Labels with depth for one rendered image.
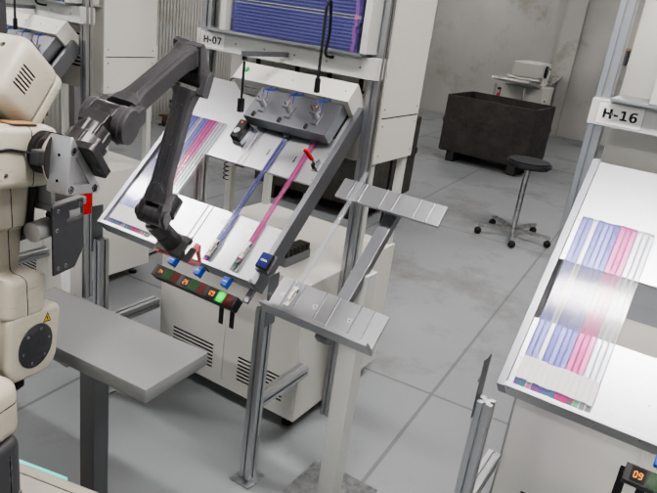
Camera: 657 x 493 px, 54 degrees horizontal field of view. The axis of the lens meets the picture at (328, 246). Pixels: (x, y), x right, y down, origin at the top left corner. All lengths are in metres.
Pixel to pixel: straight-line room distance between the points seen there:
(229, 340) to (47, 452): 0.72
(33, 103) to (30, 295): 0.41
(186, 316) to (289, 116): 0.93
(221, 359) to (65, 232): 1.21
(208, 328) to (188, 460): 0.51
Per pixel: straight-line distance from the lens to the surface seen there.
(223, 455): 2.43
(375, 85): 2.21
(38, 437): 2.55
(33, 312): 1.58
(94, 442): 2.08
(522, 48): 11.56
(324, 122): 2.17
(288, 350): 2.38
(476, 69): 11.74
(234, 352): 2.56
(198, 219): 2.19
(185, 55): 1.67
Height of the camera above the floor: 1.52
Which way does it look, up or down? 20 degrees down
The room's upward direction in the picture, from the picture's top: 8 degrees clockwise
